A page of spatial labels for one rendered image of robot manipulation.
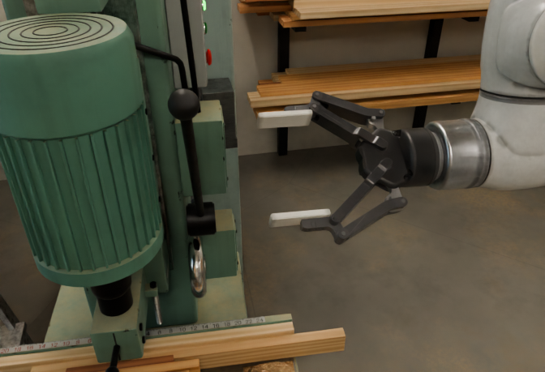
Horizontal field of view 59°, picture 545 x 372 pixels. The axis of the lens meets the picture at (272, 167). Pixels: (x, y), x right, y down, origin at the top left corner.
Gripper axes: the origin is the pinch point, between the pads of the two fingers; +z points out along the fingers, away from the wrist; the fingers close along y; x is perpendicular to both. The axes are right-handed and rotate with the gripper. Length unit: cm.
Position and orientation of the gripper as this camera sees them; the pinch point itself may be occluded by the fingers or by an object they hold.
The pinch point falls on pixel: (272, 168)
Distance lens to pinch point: 59.1
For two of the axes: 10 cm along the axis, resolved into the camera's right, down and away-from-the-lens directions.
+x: 0.8, -4.3, -9.0
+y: -1.2, -9.0, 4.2
